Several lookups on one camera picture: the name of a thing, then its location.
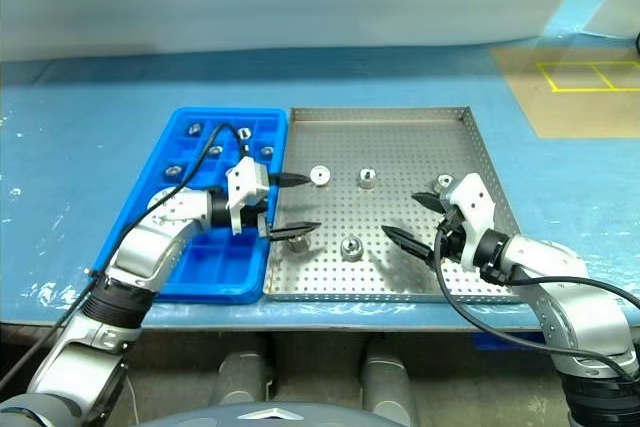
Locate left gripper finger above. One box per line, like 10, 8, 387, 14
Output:
269, 172, 311, 190
266, 220, 323, 242

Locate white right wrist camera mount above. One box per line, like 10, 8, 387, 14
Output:
442, 172, 497, 276

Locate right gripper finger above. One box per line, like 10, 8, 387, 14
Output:
410, 190, 446, 215
380, 224, 436, 264

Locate dark grey robot torso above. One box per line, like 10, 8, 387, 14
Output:
141, 398, 402, 427

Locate grey rounded shape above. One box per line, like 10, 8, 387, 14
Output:
360, 339, 418, 416
212, 346, 274, 406

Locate brown mat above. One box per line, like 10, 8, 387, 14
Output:
489, 43, 640, 140

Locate blue object under table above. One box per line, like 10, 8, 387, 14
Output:
471, 331, 547, 353

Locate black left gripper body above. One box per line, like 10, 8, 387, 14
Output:
241, 184, 276, 242

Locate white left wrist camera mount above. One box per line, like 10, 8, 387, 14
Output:
225, 156, 272, 237

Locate perforated metal tray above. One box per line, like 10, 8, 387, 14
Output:
262, 106, 525, 305

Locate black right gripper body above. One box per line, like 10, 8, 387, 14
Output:
430, 195, 467, 262

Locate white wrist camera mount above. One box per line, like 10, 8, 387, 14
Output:
225, 156, 272, 237
442, 172, 497, 276

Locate blue compartment tray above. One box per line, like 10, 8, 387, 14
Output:
92, 106, 291, 306

